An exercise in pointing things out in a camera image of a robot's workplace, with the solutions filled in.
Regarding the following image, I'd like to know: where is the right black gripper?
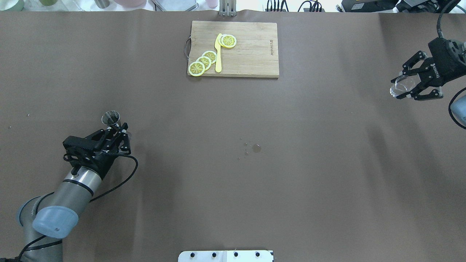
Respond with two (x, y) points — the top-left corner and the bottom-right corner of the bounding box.
(391, 37), (466, 101)

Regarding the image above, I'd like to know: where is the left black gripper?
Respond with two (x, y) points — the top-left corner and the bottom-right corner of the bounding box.
(63, 123), (131, 179)

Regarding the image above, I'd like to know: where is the clear glass pitcher cup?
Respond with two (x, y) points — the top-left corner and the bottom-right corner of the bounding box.
(390, 76), (418, 98)

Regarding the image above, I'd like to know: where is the steel jigger measuring cup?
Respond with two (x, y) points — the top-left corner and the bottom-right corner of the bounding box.
(101, 111), (127, 133)

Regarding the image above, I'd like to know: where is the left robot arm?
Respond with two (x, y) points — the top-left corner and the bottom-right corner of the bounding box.
(15, 123), (131, 262)

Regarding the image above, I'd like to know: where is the pink plastic cup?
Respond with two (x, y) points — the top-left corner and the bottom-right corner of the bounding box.
(205, 0), (219, 9)

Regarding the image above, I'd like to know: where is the lemon slice middle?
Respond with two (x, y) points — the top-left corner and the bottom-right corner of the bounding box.
(196, 55), (212, 71)

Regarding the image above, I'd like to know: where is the lemon slice inner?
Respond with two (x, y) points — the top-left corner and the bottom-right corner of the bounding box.
(202, 50), (217, 64)

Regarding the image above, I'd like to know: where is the yellow plastic knife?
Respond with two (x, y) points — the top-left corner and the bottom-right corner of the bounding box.
(214, 33), (222, 73)

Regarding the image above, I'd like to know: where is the pink bowl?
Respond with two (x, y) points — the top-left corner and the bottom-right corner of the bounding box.
(114, 0), (147, 8)

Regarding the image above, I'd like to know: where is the kitchen scale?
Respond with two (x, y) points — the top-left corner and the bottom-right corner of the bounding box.
(152, 0), (199, 12)

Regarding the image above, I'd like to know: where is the lemon slice pair top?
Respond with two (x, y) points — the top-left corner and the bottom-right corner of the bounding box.
(220, 34), (237, 48)

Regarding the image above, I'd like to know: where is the bamboo cutting board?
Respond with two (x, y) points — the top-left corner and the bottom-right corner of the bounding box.
(185, 20), (280, 79)

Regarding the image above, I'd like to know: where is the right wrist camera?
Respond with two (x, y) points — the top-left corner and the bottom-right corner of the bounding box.
(447, 39), (466, 65)

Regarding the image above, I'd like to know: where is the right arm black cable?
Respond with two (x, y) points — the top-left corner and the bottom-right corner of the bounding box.
(437, 0), (466, 130)

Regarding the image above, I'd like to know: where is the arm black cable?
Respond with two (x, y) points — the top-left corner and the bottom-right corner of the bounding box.
(437, 0), (466, 130)
(16, 153), (139, 262)

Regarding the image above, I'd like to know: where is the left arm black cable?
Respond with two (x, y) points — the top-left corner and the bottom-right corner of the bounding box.
(16, 153), (139, 262)

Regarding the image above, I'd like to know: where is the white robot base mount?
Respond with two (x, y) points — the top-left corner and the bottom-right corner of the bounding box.
(178, 249), (275, 262)

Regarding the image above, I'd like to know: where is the aluminium frame post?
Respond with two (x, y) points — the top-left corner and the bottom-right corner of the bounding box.
(218, 0), (237, 17)

